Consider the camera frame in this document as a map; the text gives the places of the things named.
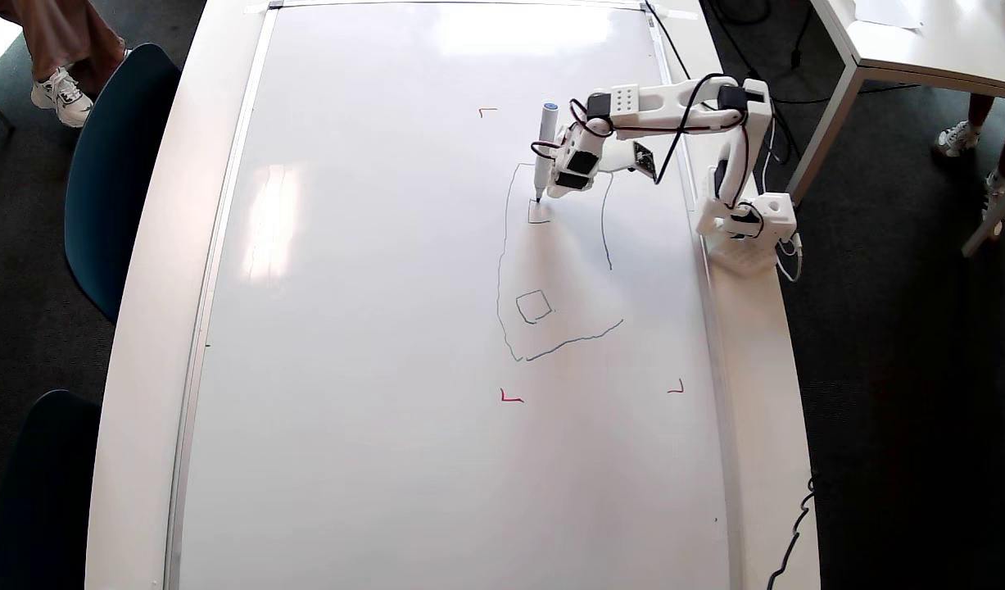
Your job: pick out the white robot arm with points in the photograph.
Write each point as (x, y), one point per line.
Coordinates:
(666, 102)

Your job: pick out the small wrist camera board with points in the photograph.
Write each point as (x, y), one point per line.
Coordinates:
(645, 161)

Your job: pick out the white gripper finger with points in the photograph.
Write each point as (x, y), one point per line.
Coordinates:
(561, 141)
(563, 190)

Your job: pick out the white side table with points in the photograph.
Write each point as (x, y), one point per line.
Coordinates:
(936, 49)

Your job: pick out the large whiteboard with metal frame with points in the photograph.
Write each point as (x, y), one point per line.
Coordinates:
(387, 369)

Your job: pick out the white tape strip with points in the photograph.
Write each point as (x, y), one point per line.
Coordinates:
(678, 12)

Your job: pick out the white paper sheet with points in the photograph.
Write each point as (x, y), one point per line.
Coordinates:
(883, 12)

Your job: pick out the grey marker pen blue end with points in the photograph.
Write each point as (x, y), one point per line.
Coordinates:
(545, 147)

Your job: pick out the white sneaker with black stripes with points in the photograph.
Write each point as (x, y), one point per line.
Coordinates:
(62, 97)

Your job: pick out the dark blue chair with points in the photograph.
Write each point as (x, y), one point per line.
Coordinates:
(47, 500)
(113, 180)

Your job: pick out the brown trouser leg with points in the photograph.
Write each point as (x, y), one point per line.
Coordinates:
(60, 33)

